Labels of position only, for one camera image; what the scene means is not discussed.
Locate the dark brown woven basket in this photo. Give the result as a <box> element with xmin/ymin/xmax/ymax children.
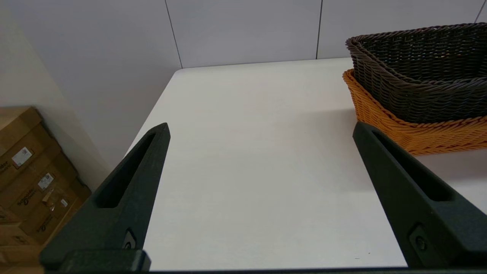
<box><xmin>345</xmin><ymin>22</ymin><xmax>487</xmax><ymax>124</ymax></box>

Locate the orange woven basket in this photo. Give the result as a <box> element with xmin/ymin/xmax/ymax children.
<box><xmin>342</xmin><ymin>68</ymin><xmax>487</xmax><ymax>156</ymax></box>

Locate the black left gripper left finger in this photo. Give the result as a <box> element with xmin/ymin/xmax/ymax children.
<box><xmin>38</xmin><ymin>123</ymin><xmax>170</xmax><ymax>273</ymax></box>

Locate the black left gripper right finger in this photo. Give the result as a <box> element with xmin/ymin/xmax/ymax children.
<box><xmin>353</xmin><ymin>121</ymin><xmax>487</xmax><ymax>268</ymax></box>

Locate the brown cardboard box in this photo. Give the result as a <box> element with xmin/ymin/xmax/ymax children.
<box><xmin>0</xmin><ymin>150</ymin><xmax>78</xmax><ymax>219</ymax></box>
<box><xmin>21</xmin><ymin>179</ymin><xmax>92</xmax><ymax>244</ymax></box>
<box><xmin>0</xmin><ymin>107</ymin><xmax>50</xmax><ymax>191</ymax></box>
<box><xmin>0</xmin><ymin>207</ymin><xmax>46</xmax><ymax>274</ymax></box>

